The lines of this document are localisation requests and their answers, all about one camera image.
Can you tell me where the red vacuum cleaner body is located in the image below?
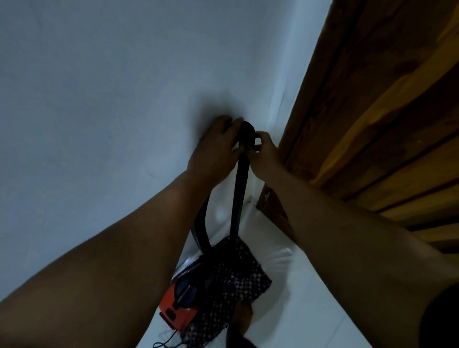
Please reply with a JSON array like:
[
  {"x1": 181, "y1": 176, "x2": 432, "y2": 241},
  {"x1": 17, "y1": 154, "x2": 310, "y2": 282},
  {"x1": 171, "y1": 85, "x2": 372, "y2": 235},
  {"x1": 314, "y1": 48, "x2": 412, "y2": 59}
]
[{"x1": 158, "y1": 251, "x2": 219, "y2": 332}]

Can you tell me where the person's right forearm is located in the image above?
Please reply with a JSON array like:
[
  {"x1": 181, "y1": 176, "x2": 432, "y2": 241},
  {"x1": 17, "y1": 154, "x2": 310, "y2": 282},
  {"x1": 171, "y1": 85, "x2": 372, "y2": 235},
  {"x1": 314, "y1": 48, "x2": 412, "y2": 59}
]
[{"x1": 263, "y1": 169, "x2": 459, "y2": 348}]

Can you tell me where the dark dotted patterned garment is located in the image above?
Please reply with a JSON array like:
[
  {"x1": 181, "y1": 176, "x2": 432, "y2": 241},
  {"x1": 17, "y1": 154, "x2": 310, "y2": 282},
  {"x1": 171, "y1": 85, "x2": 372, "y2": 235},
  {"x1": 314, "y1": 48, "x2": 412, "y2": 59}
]
[{"x1": 179, "y1": 236, "x2": 272, "y2": 348}]

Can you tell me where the person's left forearm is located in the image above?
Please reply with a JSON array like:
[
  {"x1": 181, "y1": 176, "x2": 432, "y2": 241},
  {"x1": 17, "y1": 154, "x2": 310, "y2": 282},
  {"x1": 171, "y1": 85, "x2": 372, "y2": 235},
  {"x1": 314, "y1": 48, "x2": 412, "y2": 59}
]
[{"x1": 0, "y1": 171, "x2": 216, "y2": 348}]

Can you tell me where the person's left hand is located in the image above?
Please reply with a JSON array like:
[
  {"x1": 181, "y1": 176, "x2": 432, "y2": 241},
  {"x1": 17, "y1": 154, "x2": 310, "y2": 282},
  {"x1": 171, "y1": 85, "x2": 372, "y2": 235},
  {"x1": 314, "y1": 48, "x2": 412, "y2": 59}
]
[{"x1": 185, "y1": 115, "x2": 245, "y2": 184}]

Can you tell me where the thin black cable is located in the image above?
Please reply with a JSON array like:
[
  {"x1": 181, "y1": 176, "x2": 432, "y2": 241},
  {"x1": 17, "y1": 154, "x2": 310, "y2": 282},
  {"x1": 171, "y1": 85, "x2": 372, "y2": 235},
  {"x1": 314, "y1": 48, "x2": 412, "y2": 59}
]
[{"x1": 152, "y1": 327, "x2": 184, "y2": 348}]

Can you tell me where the brown wooden door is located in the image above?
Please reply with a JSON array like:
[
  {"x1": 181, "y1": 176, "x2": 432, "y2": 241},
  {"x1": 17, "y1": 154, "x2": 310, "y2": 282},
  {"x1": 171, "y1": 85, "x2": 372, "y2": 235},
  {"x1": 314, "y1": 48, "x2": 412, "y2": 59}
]
[{"x1": 256, "y1": 0, "x2": 459, "y2": 267}]

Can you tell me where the person's right hand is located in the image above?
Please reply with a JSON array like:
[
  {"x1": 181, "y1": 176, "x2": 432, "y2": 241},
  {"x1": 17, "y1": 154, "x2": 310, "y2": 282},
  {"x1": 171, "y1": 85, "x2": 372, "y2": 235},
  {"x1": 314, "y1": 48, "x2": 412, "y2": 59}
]
[{"x1": 245, "y1": 131, "x2": 288, "y2": 181}]

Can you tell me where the person's foot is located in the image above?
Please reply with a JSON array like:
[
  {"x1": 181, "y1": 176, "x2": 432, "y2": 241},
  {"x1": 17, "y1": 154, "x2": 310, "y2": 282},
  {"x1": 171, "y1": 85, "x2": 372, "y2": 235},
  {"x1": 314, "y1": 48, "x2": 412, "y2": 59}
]
[{"x1": 225, "y1": 300, "x2": 259, "y2": 348}]

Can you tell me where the black vacuum wand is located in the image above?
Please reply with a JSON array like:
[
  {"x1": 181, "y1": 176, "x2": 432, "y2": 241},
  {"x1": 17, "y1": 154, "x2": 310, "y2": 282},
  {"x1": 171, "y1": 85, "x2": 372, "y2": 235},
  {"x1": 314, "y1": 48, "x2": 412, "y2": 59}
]
[{"x1": 229, "y1": 121, "x2": 257, "y2": 248}]

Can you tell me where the black vacuum hose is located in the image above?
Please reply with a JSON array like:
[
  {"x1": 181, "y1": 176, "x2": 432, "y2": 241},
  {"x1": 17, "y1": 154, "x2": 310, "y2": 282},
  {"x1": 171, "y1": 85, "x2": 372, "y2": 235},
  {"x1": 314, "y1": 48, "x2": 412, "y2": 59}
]
[{"x1": 191, "y1": 194, "x2": 216, "y2": 257}]

